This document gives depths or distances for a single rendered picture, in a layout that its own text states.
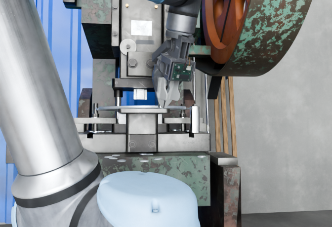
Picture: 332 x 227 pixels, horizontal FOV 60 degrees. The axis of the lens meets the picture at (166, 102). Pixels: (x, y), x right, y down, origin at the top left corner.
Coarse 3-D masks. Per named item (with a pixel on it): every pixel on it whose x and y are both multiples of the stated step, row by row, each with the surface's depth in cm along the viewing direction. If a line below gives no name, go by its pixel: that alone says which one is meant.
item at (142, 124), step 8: (120, 112) 76; (128, 112) 76; (136, 112) 76; (144, 112) 76; (152, 112) 77; (160, 112) 77; (168, 112) 77; (128, 120) 88; (136, 120) 88; (144, 120) 88; (152, 120) 88; (128, 128) 88; (136, 128) 88; (144, 128) 88; (152, 128) 88; (128, 136) 87; (136, 136) 88; (144, 136) 88; (152, 136) 88; (128, 144) 87; (136, 144) 88; (144, 144) 88; (152, 144) 87
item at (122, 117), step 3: (120, 114) 100; (123, 114) 100; (159, 114) 102; (120, 117) 100; (123, 117) 100; (159, 117) 102; (120, 120) 100; (123, 120) 100; (159, 120) 102; (120, 123) 100; (123, 123) 100
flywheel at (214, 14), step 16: (208, 0) 142; (224, 0) 124; (240, 0) 110; (208, 16) 141; (224, 16) 124; (240, 16) 111; (208, 32) 137; (224, 32) 124; (240, 32) 97; (224, 48) 113
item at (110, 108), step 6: (96, 108) 88; (102, 108) 84; (108, 108) 82; (114, 108) 81; (120, 108) 80; (126, 108) 80; (132, 108) 79; (138, 108) 79; (144, 108) 80; (150, 108) 80; (156, 108) 80; (162, 108) 82; (168, 108) 82; (174, 108) 84; (180, 108) 86
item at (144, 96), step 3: (135, 90) 105; (138, 90) 104; (141, 90) 104; (144, 90) 105; (135, 93) 104; (138, 93) 104; (141, 93) 104; (144, 93) 105; (135, 96) 104; (138, 96) 104; (141, 96) 104; (144, 96) 105; (135, 99) 104; (138, 99) 104; (141, 99) 104; (144, 99) 105
